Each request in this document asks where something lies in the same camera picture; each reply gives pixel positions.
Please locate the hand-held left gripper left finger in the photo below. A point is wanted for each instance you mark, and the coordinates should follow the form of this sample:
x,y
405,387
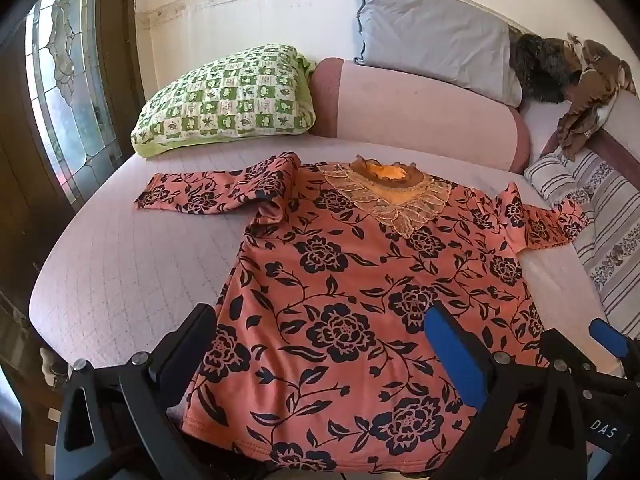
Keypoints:
x,y
186,347

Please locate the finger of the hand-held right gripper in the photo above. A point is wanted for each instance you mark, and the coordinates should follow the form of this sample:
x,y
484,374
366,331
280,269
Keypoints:
x,y
564,346
607,336

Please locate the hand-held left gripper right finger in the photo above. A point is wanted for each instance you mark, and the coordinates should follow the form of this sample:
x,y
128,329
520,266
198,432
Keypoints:
x,y
457,360

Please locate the green checkered pillow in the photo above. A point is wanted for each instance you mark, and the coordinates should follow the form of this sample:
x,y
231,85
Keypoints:
x,y
225,100

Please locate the dark furry cloth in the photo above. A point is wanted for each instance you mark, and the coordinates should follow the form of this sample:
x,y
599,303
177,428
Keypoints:
x,y
540,70

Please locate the brown crumpled cloth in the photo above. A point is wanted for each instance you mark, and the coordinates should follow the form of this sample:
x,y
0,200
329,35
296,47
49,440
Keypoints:
x,y
595,90

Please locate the striped floral pillow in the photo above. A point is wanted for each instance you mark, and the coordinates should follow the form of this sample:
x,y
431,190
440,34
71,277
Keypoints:
x,y
610,240

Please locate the dark wooden window frame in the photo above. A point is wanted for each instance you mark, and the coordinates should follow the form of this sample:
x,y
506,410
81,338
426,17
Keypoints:
x,y
122,60

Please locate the orange floral shirt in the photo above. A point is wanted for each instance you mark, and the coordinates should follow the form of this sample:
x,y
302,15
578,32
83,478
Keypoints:
x,y
350,310

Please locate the grey blue pillow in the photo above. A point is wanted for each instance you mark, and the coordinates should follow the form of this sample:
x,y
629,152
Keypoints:
x,y
435,35

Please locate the pink bolster cushion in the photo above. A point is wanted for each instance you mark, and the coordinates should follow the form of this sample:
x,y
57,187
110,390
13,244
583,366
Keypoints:
x,y
415,115

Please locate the stained glass window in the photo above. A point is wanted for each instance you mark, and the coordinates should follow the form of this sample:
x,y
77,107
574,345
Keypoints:
x,y
70,85

